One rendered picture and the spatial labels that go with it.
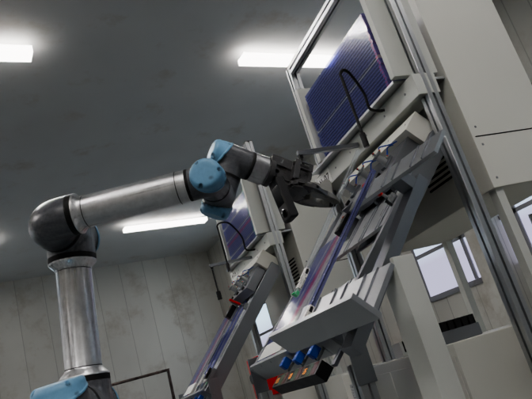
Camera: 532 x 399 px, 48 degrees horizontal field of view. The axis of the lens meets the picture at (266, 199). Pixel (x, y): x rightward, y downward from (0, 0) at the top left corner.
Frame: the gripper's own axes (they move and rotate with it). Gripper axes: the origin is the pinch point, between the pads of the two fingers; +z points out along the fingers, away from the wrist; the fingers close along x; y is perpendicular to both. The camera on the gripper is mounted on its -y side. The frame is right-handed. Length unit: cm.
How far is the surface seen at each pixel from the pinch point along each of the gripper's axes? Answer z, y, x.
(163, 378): 136, 151, 827
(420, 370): 15, -44, -19
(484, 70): 42, 62, -12
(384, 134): 22, 44, 14
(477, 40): 39, 73, -13
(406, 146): 20.4, 27.2, -2.0
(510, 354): 53, -27, -3
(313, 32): -2, 95, 32
